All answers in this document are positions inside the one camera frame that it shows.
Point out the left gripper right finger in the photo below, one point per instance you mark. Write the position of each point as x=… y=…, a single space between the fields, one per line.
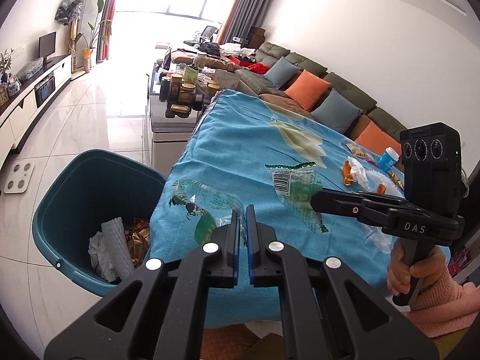
x=327 y=310

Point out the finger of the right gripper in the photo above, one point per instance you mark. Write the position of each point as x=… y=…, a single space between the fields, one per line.
x=366 y=212
x=357 y=197

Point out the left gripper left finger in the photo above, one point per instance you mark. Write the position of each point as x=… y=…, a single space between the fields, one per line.
x=157 y=312

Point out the orange peel piece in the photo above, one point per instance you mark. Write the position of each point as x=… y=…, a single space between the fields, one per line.
x=381 y=189
x=349 y=177

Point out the clear green plastic wrapper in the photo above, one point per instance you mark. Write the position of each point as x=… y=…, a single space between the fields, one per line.
x=295 y=186

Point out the white foam fruit net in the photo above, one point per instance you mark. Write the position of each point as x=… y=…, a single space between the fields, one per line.
x=116 y=245

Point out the gold foil wrapper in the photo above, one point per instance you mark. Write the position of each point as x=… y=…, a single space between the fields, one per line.
x=138 y=241

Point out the white tissue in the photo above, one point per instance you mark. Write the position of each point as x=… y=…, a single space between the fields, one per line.
x=100 y=259

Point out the pink sweater right forearm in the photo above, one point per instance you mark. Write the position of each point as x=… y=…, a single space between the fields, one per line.
x=446 y=307

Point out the teal plastic trash bin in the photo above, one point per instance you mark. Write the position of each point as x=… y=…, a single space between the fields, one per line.
x=95 y=187

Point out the person right hand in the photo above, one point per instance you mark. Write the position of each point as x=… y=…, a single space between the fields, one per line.
x=399 y=275

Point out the gold snack packet sealed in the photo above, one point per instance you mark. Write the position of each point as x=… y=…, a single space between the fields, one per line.
x=396 y=179

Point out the clear biscuit packet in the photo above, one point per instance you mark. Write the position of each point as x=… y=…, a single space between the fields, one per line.
x=358 y=151

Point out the blue lidded cup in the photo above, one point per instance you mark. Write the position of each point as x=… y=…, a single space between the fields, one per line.
x=389 y=158

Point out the orange cushion near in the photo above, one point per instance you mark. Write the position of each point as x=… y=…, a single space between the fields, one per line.
x=376 y=141

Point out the orange cushion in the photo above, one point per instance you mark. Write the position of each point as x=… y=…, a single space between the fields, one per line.
x=376 y=141
x=307 y=90

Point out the blue-grey cushion near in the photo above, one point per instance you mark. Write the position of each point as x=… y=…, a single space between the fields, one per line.
x=336 y=112

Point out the blue-grey cushion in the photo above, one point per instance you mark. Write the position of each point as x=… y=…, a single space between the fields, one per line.
x=281 y=72
x=336 y=112

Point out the orange cushion far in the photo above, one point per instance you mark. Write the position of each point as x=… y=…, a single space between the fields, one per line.
x=307 y=90

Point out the dark green sectional sofa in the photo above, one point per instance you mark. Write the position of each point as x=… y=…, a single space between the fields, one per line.
x=268 y=54

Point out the blue floral tablecloth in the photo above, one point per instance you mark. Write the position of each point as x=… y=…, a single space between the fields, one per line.
x=223 y=167

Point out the blue-grey cushion far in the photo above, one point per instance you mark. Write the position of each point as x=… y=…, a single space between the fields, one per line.
x=281 y=72

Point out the white bathroom scale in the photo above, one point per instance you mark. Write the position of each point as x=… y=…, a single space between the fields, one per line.
x=19 y=177

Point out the cluttered coffee table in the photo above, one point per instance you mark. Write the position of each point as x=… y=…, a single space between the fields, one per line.
x=172 y=111

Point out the right striped curtain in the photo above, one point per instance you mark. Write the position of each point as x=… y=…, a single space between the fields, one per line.
x=244 y=15

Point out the striped curtain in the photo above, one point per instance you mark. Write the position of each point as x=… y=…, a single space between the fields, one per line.
x=244 y=15
x=105 y=30

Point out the white black tv cabinet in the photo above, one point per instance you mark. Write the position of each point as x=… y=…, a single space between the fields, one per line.
x=21 y=113

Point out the tall green potted plant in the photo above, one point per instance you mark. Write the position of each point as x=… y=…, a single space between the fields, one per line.
x=90 y=51

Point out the left striped curtain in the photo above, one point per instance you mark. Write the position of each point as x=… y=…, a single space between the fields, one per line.
x=105 y=30

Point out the small black monitor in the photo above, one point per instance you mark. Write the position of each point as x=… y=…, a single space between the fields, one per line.
x=46 y=46

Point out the clothes covered floor fan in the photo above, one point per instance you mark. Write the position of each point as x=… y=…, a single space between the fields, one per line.
x=68 y=14

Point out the white standing air conditioner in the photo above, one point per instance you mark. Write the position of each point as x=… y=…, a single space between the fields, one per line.
x=89 y=15

